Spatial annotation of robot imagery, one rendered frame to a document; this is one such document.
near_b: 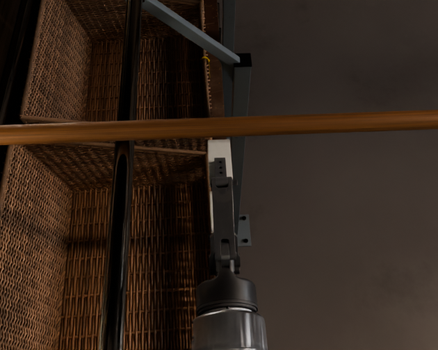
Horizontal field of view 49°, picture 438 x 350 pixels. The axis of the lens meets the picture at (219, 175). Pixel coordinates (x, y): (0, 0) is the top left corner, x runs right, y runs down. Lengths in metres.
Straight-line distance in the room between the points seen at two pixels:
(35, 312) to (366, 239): 1.31
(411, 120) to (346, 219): 1.30
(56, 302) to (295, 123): 0.80
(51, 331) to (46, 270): 0.14
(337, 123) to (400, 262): 1.33
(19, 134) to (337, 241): 1.47
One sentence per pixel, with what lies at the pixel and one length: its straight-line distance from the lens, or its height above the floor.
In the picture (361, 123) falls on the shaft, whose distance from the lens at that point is 0.76.
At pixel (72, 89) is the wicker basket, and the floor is 0.65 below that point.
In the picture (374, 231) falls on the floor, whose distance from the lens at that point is 2.06.
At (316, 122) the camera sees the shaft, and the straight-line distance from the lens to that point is 0.74.
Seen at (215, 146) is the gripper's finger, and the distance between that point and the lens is 0.64.
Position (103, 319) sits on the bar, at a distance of 0.64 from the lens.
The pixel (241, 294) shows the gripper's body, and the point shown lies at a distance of 0.59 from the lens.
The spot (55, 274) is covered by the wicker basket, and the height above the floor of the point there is 0.62.
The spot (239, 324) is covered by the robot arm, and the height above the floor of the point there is 1.23.
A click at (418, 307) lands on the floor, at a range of 1.99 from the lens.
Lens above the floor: 1.78
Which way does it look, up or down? 58 degrees down
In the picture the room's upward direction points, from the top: straight up
